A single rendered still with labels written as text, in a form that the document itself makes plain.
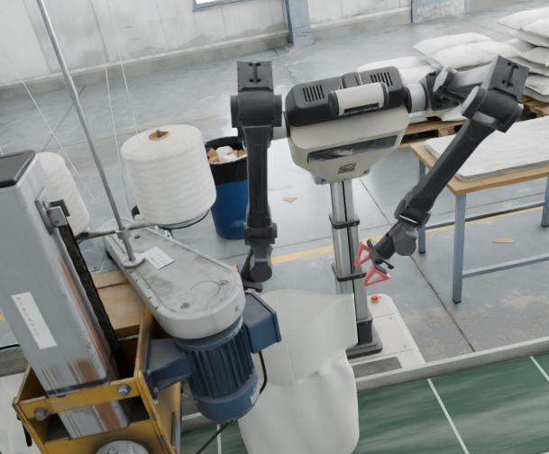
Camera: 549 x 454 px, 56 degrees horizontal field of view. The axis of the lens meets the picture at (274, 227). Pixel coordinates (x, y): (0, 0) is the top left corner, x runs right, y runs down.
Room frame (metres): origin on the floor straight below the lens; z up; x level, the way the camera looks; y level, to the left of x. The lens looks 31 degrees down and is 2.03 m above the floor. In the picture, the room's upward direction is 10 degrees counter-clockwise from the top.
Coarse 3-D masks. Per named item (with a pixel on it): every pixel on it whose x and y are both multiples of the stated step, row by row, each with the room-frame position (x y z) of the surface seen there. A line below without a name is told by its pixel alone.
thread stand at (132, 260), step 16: (48, 16) 0.97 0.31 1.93; (48, 32) 0.96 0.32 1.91; (64, 64) 0.97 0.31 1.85; (64, 80) 0.96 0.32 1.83; (80, 112) 0.96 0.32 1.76; (96, 160) 0.96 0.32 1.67; (112, 208) 0.96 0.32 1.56; (128, 224) 0.97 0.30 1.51; (144, 224) 0.97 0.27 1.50; (160, 224) 0.94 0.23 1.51; (176, 224) 0.93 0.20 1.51; (192, 224) 0.92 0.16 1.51; (80, 240) 0.94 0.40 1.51; (128, 240) 0.97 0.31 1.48; (128, 256) 0.96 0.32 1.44
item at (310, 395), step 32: (288, 320) 1.27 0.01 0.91; (320, 320) 1.13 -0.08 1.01; (352, 320) 1.19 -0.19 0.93; (288, 352) 1.07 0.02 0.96; (320, 352) 1.12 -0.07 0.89; (288, 384) 1.08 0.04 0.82; (320, 384) 1.10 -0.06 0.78; (352, 384) 1.13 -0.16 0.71; (256, 416) 1.08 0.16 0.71; (288, 416) 1.09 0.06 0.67; (320, 416) 1.09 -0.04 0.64; (352, 416) 1.11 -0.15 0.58; (256, 448) 1.08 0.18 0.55; (288, 448) 1.08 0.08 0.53; (320, 448) 1.08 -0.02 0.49; (352, 448) 1.11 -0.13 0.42
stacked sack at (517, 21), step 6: (522, 12) 4.94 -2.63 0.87; (528, 12) 4.89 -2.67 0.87; (534, 12) 4.86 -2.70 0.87; (540, 12) 4.82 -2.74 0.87; (546, 12) 4.78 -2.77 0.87; (504, 18) 4.97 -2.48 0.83; (510, 18) 4.89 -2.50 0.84; (516, 18) 4.83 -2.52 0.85; (522, 18) 4.76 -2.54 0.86; (528, 18) 4.72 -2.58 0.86; (534, 18) 4.70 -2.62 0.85; (540, 18) 4.69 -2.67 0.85; (504, 24) 5.01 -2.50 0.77; (510, 24) 4.79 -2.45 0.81; (516, 24) 4.72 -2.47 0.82; (522, 24) 4.66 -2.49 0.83; (522, 30) 4.66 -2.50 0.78
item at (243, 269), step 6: (246, 258) 1.17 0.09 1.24; (240, 264) 1.21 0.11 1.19; (246, 264) 1.15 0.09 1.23; (240, 270) 1.18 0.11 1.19; (246, 270) 1.15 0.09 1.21; (240, 276) 1.15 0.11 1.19; (246, 276) 1.14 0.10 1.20; (246, 282) 1.13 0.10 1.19; (252, 282) 1.14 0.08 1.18; (258, 282) 1.14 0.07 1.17; (252, 288) 1.12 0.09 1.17; (258, 288) 1.12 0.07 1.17
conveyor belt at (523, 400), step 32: (416, 384) 1.37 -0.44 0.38; (448, 384) 1.34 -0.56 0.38; (480, 384) 1.31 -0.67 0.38; (512, 384) 1.29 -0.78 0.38; (544, 384) 1.26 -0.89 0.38; (384, 416) 1.25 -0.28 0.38; (416, 416) 1.22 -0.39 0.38; (448, 416) 1.20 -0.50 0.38; (480, 416) 1.18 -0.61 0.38; (512, 416) 1.15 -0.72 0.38; (544, 416) 1.13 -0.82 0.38; (192, 448) 1.26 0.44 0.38; (224, 448) 1.23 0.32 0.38; (384, 448) 1.12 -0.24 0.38; (416, 448) 1.10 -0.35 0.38; (448, 448) 1.08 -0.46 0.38; (480, 448) 1.06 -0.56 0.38; (512, 448) 1.04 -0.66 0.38; (544, 448) 1.02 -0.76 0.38
